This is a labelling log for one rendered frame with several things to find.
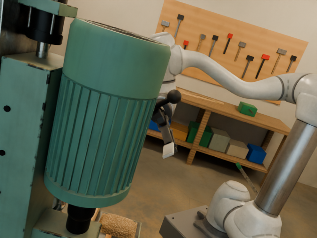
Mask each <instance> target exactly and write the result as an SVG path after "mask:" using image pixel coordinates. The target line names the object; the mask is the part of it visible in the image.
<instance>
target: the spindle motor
mask: <svg viewBox="0 0 317 238"><path fill-rule="evenodd" d="M170 56H171V50H170V46H169V45H167V44H164V43H162V42H158V41H156V40H153V39H151V38H148V37H145V36H142V35H139V34H135V33H132V32H129V31H126V30H123V29H120V28H116V27H113V26H110V25H106V24H102V23H98V22H95V21H91V20H87V19H83V18H78V17H76V18H75V19H74V20H73V22H72V23H71V24H70V29H69V34H68V40H67V47H66V52H65V57H64V63H63V68H62V76H61V81H60V87H59V92H58V99H57V105H56V110H55V116H54V121H53V127H52V132H51V137H50V145H49V150H48V156H47V161H46V166H45V171H44V176H43V180H44V184H45V186H46V188H47V189H48V190H49V191H50V192H51V193H52V194H53V195H54V196H55V197H56V198H58V199H59V200H61V201H63V202H66V203H68V204H71V205H75V206H79V207H85V208H102V207H108V206H112V205H115V204H117V203H119V202H121V201H122V200H123V199H124V198H125V197H126V196H127V195H128V193H129V190H130V187H131V184H132V180H133V176H134V173H135V170H136V166H137V163H138V160H139V157H140V154H141V151H142V147H143V143H144V140H145V137H146V134H147V131H148V128H149V124H150V120H151V117H152V114H153V111H154V108H155V105H156V101H157V98H158V95H159V92H160V89H161V86H162V83H163V79H164V76H165V73H166V70H167V66H168V63H169V60H170Z"/></svg>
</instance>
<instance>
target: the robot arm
mask: <svg viewBox="0 0 317 238"><path fill-rule="evenodd" d="M149 38H151V39H153V40H156V41H158V42H161V43H164V44H167V45H169V46H170V50H171V56H170V60H169V63H168V66H167V70H166V73H165V76H164V79H163V83H162V86H161V89H160V92H159V95H158V98H157V101H156V103H157V102H159V101H161V100H163V99H165V98H167V94H168V92H169V91H171V90H173V89H176V84H175V76H177V75H178V74H181V73H182V72H183V70H184V69H185V68H188V67H195V68H199V69H200V70H202V71H203V72H205V73H206V74H207V75H209V76H210V77H211V78H213V79H214V80H215V81H217V82H218V83H219V84H221V85H222V86H223V87H224V88H226V89H227V90H228V91H230V92H231V93H233V94H235V95H237V96H239V97H242V98H246V99H255V100H270V101H286V102H289V103H293V104H296V111H295V117H296V118H297V119H296V121H295V123H294V125H293V127H292V128H291V130H290V132H289V134H288V136H287V138H286V140H285V142H284V144H283V146H282V148H281V150H280V152H279V154H278V156H277V158H276V160H275V162H274V163H273V165H272V167H271V169H270V171H269V173H268V175H267V177H266V179H265V181H264V183H263V185H262V187H261V189H260V190H259V192H258V194H257V196H256V198H255V200H252V201H250V194H249V191H248V190H247V188H246V187H245V186H244V185H243V184H241V183H239V182H236V181H232V180H229V181H227V182H224V183H223V184H222V185H221V186H220V187H219V188H218V189H217V190H216V192H215V194H214V196H213V198H212V200H211V202H210V204H209V208H208V211H207V213H205V212H203V211H202V210H199V211H198V212H197V214H198V216H199V217H200V218H201V220H199V221H194V223H193V225H194V226H195V227H197V228H198V229H199V230H200V231H202V232H203V233H204V234H205V235H206V236H207V237H208V238H280V233H281V226H282V221H281V218H280V215H279V213H280V212H281V210H282V208H283V206H284V205H285V203H286V201H287V199H288V197H289V195H290V194H291V192H292V190H293V188H294V187H295V185H296V183H297V181H298V179H299V177H300V176H301V174H302V172H303V170H304V169H305V167H306V165H307V163H308V161H309V159H310V158H311V156H312V154H313V152H314V150H315V148H316V146H317V74H312V73H288V74H281V75H277V76H272V77H269V78H266V79H263V80H259V81H256V82H245V81H243V80H241V79H239V78H238V77H236V76H235V75H234V74H232V73H231V72H229V71H228V70H227V69H225V68H224V67H222V66H221V65H220V64H218V63H217V62H215V61H214V60H213V59H211V58H210V57H208V56H206V55H205V54H202V53H200V52H196V51H189V50H184V49H183V48H182V47H181V46H180V45H176V44H175V40H174V38H173V37H172V35H171V34H169V33H168V32H161V33H157V34H152V35H151V36H150V37H149ZM175 108H176V104H172V103H170V102H169V103H167V104H166V105H164V106H162V107H160V108H158V109H156V110H154V111H153V114H152V117H151V120H152V121H153V122H155V123H156V124H157V126H158V129H159V131H160V132H161V134H162V137H163V141H164V144H165V145H164V147H163V155H162V157H163V159H164V158H167V157H169V156H172V155H174V153H176V152H177V144H176V143H175V139H174V135H173V130H172V129H169V128H170V124H169V122H168V121H169V120H170V119H171V118H172V116H173V114H174V111H175ZM160 126H161V127H160Z"/></svg>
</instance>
